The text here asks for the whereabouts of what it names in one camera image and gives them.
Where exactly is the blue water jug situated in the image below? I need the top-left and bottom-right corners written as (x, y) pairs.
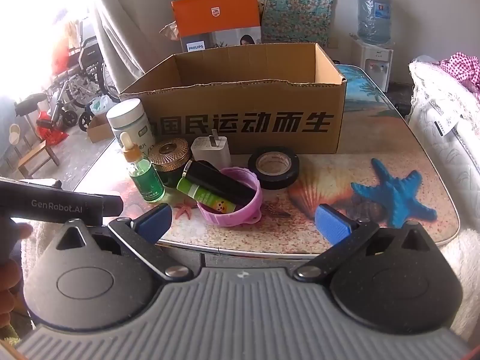
top-left (357, 0), bottom-right (391, 45)

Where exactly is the beige curtain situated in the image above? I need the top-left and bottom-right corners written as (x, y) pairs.
top-left (94, 0), bottom-right (182, 92)

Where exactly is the brown cardboard box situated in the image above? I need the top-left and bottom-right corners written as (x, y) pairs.
top-left (120, 43), bottom-right (347, 155)

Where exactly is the pink patterned cloth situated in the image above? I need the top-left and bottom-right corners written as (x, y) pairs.
top-left (439, 52), bottom-right (480, 99)

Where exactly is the white USB wall charger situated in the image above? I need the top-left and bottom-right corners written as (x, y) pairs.
top-left (190, 129), bottom-right (232, 169)

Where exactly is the black cylindrical tube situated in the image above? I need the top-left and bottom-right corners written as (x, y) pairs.
top-left (183, 160), bottom-right (256, 206)

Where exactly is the wheelchair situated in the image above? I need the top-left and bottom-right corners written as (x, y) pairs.
top-left (52, 20), bottom-right (120, 132)

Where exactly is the person's left hand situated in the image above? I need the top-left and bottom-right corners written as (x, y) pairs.
top-left (0, 222), bottom-right (34, 330)

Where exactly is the green lip balm tube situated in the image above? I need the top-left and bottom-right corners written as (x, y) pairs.
top-left (176, 177), bottom-right (236, 214)

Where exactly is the white green-label supplement jar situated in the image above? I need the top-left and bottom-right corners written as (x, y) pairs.
top-left (106, 98), bottom-right (155, 156)

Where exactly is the black electrical tape roll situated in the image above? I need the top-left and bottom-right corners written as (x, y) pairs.
top-left (247, 146), bottom-right (299, 190)

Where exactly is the small wooden stool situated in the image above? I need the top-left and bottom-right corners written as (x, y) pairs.
top-left (17, 141), bottom-right (60, 179)

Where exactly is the white water dispenser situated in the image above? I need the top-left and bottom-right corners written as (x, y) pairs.
top-left (351, 35), bottom-right (394, 92)

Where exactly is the gold-lid dark green jar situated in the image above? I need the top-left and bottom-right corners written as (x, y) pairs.
top-left (149, 138), bottom-right (192, 189)

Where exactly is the small cardboard box on floor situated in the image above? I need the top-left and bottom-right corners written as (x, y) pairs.
top-left (87, 113), bottom-right (114, 143)

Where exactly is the orange Philips product box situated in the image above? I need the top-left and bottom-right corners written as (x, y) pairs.
top-left (172, 0), bottom-right (262, 52)

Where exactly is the green dropper bottle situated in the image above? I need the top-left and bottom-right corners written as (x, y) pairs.
top-left (120, 132), bottom-right (164, 203)

